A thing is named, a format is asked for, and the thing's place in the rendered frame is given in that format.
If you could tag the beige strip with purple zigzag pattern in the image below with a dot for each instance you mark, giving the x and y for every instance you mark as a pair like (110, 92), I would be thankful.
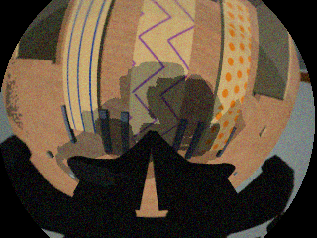
(158, 75)

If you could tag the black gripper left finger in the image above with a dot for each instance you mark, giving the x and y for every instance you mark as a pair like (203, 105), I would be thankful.
(129, 172)

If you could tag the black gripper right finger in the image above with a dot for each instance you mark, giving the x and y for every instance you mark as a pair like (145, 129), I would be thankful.
(173, 171)

